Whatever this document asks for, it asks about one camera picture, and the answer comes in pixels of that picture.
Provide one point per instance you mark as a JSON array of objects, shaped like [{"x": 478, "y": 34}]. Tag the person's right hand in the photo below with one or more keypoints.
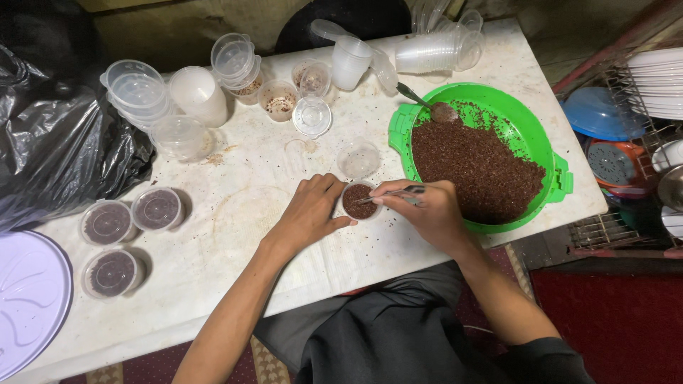
[{"x": 432, "y": 213}]

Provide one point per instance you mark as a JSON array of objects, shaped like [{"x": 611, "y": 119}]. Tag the person's left hand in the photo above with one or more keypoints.
[{"x": 307, "y": 213}]

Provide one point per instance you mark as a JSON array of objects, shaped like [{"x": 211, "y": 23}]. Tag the small cup of brown granules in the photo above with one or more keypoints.
[{"x": 358, "y": 205}]

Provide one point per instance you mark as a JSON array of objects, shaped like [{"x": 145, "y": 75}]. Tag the heap of brown granules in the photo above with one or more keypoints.
[{"x": 475, "y": 165}]

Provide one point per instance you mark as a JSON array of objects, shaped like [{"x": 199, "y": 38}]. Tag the empty clear plastic cup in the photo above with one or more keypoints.
[{"x": 358, "y": 159}]

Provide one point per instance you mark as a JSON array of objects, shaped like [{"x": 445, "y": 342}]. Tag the clear round plastic lid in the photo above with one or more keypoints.
[{"x": 312, "y": 116}]

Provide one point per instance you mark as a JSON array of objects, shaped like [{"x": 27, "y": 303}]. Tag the metal spoon with granules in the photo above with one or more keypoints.
[{"x": 443, "y": 111}]

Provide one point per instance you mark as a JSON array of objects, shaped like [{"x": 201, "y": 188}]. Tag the clear cup with residue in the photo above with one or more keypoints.
[
  {"x": 277, "y": 101},
  {"x": 249, "y": 89}
]

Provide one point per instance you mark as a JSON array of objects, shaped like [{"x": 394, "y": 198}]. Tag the person's dark clothing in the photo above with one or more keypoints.
[{"x": 395, "y": 330}]

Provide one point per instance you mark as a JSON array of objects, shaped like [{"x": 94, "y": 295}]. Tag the green plastic basin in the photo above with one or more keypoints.
[{"x": 525, "y": 128}]

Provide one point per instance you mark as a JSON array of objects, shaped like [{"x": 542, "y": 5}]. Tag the clear cup with hinged lid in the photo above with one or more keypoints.
[{"x": 314, "y": 79}]

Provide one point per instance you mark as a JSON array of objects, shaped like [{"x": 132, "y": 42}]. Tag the large clear plastic cup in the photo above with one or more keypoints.
[{"x": 179, "y": 137}]

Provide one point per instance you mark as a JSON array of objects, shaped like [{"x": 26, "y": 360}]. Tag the lidded cup of brown granules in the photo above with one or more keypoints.
[
  {"x": 156, "y": 209},
  {"x": 106, "y": 222},
  {"x": 111, "y": 274}
]

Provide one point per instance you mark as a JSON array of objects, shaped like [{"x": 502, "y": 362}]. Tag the stack of small clear cups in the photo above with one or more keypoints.
[{"x": 350, "y": 63}]

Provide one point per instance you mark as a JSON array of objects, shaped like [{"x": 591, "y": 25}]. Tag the stack of white plastic cups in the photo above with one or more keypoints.
[{"x": 198, "y": 96}]

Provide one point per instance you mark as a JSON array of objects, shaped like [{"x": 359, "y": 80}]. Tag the long stack of clear cups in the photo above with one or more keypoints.
[{"x": 435, "y": 52}]

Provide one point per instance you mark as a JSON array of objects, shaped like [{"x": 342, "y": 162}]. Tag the stack of clear lidded cups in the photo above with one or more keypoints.
[{"x": 233, "y": 57}]

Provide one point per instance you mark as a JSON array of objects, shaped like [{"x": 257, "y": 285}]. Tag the pile of clear cups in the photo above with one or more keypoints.
[{"x": 445, "y": 15}]

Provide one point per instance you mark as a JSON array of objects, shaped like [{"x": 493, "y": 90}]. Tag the stack of large clear lids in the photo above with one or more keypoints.
[{"x": 136, "y": 93}]

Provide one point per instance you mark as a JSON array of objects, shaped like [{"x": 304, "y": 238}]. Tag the dish rack with dishes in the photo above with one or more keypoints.
[{"x": 629, "y": 144}]

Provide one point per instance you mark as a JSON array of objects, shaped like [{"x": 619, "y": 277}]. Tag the black plastic bag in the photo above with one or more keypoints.
[{"x": 58, "y": 128}]

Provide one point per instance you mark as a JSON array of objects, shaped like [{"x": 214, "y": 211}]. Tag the pale round plastic tray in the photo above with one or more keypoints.
[{"x": 29, "y": 298}]

